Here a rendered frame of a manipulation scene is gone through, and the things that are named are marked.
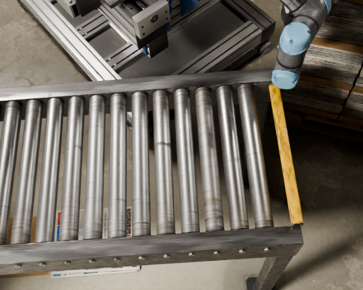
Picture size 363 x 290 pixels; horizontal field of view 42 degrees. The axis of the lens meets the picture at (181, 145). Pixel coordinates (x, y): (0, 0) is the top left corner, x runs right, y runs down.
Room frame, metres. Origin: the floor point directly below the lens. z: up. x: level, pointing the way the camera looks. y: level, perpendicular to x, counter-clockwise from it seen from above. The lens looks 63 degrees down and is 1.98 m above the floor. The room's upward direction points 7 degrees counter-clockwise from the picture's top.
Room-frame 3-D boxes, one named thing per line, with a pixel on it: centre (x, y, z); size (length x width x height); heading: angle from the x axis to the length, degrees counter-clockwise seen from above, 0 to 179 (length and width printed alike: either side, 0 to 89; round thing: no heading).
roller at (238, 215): (0.57, -0.14, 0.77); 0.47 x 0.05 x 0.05; 177
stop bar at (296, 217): (0.55, -0.28, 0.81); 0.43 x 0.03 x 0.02; 177
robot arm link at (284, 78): (0.78, -0.33, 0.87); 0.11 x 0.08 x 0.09; 157
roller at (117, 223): (0.59, 0.19, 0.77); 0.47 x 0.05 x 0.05; 177
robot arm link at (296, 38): (0.79, -0.34, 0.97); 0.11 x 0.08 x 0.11; 143
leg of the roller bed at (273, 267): (0.31, -0.25, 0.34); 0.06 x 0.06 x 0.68; 87
